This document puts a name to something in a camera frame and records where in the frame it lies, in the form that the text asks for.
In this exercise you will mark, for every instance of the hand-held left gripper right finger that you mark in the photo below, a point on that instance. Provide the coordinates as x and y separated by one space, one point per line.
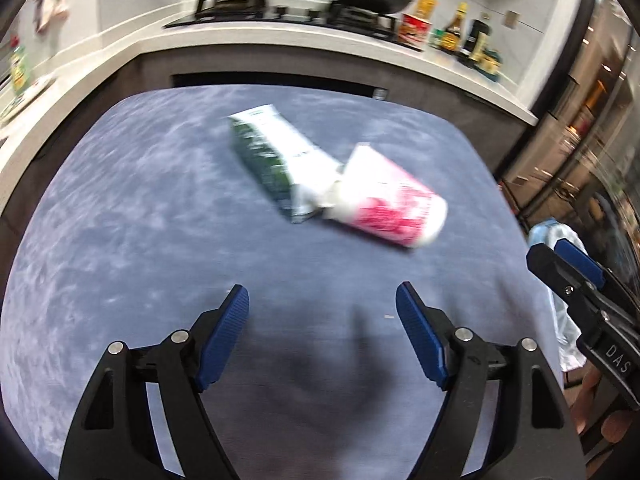
420 335

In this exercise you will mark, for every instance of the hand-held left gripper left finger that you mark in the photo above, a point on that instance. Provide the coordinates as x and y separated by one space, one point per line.
225 335

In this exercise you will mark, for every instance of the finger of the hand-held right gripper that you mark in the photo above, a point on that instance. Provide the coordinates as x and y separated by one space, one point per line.
580 262
555 272

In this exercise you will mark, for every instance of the translucent bin liner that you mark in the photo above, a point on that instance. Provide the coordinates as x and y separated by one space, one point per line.
550 230

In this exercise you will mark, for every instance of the light blue trash bin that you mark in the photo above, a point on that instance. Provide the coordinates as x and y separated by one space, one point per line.
557 320

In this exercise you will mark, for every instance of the pink and white tube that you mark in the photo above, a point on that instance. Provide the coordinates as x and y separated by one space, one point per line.
390 195

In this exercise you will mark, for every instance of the green and white tube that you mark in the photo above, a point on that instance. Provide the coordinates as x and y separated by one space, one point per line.
270 145

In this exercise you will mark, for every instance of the person's right hand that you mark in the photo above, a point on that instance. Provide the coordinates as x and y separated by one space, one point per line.
587 400

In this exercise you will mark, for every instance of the glass sliding door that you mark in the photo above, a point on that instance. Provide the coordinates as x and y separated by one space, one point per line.
600 135

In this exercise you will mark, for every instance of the blue-grey table cloth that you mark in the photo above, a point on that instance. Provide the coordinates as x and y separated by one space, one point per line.
150 200

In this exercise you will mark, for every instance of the cluster of small jars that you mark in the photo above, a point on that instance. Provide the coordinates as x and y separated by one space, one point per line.
490 64

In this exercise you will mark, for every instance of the dark sauce bottle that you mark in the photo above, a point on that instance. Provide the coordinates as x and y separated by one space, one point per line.
477 42

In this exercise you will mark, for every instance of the yellow-capped sauce bottle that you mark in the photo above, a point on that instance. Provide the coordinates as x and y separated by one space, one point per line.
454 32

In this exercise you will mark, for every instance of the small green jar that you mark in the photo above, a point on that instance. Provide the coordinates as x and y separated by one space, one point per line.
437 39

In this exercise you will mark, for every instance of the red instant noodle cup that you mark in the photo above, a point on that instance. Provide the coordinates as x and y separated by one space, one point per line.
415 32

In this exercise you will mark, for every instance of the kitchen counter cabinet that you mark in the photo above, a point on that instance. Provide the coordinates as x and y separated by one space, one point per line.
300 62

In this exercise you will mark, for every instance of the yellow seasoning packet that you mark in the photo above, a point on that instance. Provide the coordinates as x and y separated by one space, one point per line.
426 7

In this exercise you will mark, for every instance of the white tray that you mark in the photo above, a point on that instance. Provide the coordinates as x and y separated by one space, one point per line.
25 97

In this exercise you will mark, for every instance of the black gas stove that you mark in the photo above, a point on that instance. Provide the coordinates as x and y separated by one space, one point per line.
290 12

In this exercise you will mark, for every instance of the green dish soap bottle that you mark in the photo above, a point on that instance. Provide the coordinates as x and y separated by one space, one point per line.
20 67

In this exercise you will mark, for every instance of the wall socket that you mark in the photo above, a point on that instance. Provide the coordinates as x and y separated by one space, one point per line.
511 19

